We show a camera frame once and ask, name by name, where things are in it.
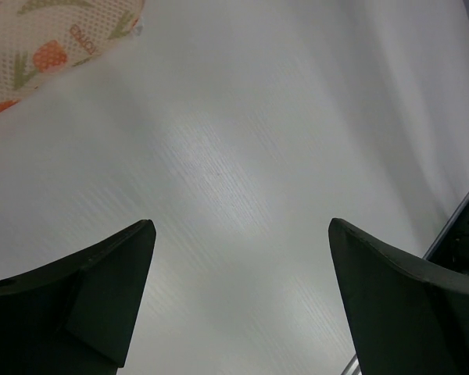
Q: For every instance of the floral orange laundry bag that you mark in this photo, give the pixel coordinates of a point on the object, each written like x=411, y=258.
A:
x=39, y=39

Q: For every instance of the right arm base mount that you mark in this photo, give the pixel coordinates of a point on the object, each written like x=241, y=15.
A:
x=452, y=251

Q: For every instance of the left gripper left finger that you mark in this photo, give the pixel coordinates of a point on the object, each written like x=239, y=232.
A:
x=77, y=315

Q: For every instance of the aluminium mounting rail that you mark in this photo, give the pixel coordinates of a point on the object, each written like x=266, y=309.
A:
x=453, y=226

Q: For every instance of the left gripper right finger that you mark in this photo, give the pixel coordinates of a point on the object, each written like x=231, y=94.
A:
x=406, y=308

